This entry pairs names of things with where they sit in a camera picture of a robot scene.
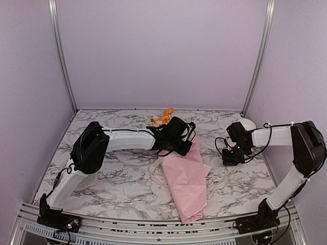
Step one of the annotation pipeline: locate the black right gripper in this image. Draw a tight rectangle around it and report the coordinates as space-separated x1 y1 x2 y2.
222 143 250 165

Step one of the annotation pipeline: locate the orange fake flower stem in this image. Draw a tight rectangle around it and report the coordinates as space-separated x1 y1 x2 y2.
160 108 174 124

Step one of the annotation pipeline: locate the peach fake flower stem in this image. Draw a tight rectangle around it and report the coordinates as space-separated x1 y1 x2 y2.
149 116 163 127

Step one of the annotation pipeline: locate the pink wrapping paper sheet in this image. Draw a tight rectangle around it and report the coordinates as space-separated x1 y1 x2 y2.
161 138 211 224

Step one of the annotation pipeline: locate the cream printed ribbon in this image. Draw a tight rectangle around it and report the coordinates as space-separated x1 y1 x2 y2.
149 158 240 200

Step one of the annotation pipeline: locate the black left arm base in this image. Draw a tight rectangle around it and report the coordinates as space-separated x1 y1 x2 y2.
37 193 81 233

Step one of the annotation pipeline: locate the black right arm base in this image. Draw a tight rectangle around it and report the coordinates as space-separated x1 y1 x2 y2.
232 199 280 234

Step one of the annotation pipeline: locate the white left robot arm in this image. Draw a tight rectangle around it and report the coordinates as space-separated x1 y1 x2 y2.
39 117 196 227

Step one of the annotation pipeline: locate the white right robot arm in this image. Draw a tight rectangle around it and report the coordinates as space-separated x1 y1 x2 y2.
221 119 326 210

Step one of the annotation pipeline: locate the orange bowl white inside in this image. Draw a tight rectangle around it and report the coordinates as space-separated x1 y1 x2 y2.
238 118 256 131

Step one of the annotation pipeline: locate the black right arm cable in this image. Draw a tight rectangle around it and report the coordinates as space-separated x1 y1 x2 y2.
214 122 307 164

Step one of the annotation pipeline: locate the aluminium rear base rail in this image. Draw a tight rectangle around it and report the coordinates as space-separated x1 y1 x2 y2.
77 107 242 113

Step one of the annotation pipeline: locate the aluminium front rail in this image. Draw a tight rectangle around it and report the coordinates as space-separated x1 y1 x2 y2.
9 203 308 244

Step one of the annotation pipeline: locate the aluminium frame post right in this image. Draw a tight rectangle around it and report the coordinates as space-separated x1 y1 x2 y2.
242 0 276 116

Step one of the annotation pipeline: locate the aluminium frame post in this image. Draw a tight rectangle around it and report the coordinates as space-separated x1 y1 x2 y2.
49 0 78 114
242 0 276 116

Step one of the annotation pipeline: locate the aluminium frame post left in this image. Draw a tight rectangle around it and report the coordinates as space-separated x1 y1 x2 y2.
49 0 78 114

